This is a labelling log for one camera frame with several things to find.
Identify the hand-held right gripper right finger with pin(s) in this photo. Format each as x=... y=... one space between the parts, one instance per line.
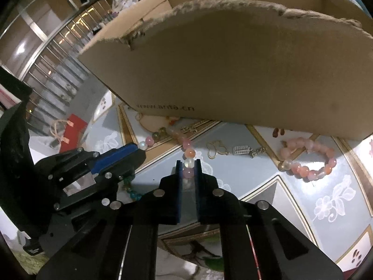
x=199 y=194

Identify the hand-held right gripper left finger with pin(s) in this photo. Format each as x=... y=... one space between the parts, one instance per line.
x=178 y=194

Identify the red gift bag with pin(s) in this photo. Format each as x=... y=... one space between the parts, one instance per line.
x=76 y=122

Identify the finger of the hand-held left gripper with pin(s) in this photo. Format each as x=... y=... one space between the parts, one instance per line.
x=87 y=198
x=116 y=156

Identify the brown cardboard box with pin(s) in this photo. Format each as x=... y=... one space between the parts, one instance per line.
x=233 y=64

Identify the metal railing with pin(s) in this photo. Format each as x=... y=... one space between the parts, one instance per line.
x=58 y=73

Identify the gold butterfly outline pendant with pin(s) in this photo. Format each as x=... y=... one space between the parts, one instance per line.
x=218 y=148

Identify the fruit printed floor mat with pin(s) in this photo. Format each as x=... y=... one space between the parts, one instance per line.
x=262 y=180

